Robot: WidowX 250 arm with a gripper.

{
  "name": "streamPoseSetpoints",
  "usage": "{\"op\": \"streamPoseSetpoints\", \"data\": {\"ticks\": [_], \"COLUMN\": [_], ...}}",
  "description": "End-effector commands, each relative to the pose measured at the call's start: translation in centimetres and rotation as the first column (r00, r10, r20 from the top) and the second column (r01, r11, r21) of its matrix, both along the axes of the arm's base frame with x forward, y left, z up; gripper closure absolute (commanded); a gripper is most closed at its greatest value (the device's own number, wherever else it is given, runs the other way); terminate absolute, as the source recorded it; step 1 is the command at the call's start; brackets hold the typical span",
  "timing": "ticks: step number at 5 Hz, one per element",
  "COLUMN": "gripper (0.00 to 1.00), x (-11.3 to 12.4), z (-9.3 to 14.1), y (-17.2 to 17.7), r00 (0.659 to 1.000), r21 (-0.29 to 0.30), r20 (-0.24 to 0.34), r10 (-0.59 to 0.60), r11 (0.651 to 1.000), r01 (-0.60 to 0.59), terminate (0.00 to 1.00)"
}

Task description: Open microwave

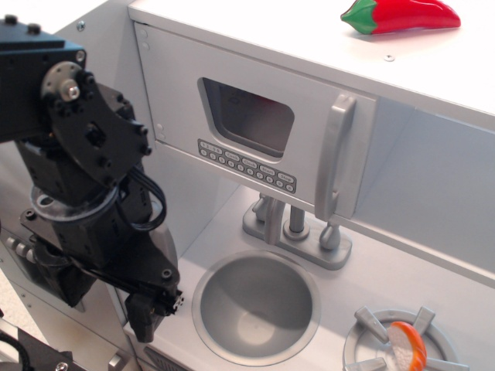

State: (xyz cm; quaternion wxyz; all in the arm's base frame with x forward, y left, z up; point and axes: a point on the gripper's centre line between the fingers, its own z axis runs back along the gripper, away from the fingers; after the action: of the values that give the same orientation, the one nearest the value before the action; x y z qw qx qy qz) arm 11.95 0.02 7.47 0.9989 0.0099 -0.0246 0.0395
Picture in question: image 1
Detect white toy kitchen cabinet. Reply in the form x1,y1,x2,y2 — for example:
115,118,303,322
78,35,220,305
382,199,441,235
1,1,494,370

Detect red toy chili pepper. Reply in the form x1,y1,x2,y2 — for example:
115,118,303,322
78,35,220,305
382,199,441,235
340,0,461,35

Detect grey round toy sink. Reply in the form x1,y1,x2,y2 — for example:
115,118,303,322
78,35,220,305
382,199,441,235
192,250,321,366

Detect grey toy stove burner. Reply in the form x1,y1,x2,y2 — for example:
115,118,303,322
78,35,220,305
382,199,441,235
343,306,470,370

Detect grey microwave door handle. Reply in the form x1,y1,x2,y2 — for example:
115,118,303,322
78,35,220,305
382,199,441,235
314,94,356,221

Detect orange salmon sushi toy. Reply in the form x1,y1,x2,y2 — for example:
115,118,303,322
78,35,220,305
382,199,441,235
387,322,427,371

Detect grey toy faucet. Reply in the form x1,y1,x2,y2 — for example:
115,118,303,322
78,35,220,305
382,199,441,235
243,194,353,271

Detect white toy microwave door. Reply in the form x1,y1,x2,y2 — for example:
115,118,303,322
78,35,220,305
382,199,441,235
135,24,378,218

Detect grey toy ice dispenser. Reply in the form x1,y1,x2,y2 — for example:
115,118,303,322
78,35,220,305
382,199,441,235
1,229,39,281

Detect red toy strawberry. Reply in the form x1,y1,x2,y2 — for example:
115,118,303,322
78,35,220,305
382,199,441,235
252,95,286,120

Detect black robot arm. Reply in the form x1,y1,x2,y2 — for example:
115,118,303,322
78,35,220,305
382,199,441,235
1,15,182,343

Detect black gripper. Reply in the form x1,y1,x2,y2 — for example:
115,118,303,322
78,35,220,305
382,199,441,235
20,206,182,343

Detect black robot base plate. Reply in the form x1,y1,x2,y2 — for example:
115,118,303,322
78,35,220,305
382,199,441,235
1,312,84,371

